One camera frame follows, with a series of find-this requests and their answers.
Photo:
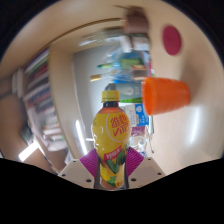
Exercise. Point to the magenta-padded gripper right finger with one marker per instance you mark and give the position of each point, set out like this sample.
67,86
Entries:
146,170

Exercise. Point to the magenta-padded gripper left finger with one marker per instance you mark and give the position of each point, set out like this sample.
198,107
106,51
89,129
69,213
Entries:
74,171

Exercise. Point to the yellow drink bottle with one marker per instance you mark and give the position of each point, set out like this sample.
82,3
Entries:
111,133

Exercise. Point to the white desk lamp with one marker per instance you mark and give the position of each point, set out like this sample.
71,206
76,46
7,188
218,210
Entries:
81,136

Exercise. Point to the ceiling tube light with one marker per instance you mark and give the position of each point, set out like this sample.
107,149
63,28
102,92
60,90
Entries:
28,151

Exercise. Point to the blue and white box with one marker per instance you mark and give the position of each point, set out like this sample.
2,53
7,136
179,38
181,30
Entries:
140,115

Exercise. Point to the orange plastic cup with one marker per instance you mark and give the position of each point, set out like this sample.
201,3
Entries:
166,95

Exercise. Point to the wooden shelf unit with books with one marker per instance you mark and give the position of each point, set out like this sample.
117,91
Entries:
40,96

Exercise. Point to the yellow-capped glass bottle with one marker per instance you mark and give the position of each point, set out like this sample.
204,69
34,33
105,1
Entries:
110,77

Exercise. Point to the flat round red coaster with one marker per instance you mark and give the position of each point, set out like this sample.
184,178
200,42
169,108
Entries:
172,40

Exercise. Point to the brown mug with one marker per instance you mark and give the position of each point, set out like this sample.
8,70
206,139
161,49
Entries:
136,24

